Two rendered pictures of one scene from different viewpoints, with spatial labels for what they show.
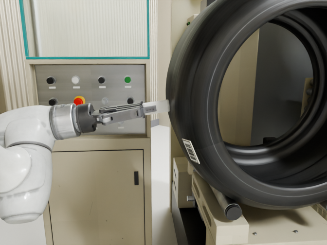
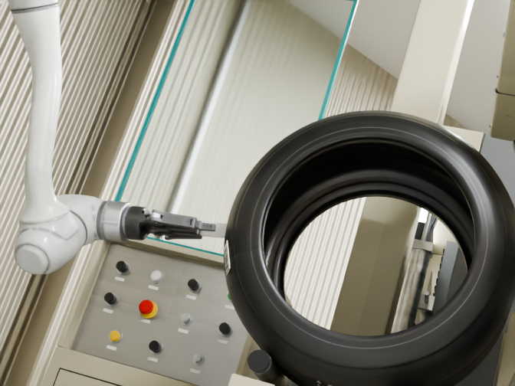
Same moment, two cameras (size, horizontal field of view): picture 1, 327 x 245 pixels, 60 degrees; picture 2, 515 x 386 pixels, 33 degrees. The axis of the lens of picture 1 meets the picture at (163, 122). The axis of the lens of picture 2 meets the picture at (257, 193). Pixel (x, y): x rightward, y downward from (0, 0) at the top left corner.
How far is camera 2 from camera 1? 1.34 m
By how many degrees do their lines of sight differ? 40
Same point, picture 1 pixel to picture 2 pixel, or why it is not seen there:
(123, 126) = (199, 369)
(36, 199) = (54, 243)
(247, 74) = (384, 279)
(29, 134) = (75, 207)
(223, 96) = (341, 301)
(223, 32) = (290, 144)
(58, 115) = (110, 204)
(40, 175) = (67, 229)
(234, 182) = (263, 302)
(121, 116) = (172, 218)
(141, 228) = not seen: outside the picture
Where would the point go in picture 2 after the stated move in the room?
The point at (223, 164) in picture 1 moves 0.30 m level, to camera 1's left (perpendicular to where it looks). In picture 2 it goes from (256, 276) to (122, 246)
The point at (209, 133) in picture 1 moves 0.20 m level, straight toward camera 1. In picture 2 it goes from (250, 237) to (205, 194)
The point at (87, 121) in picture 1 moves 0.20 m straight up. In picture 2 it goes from (136, 217) to (166, 137)
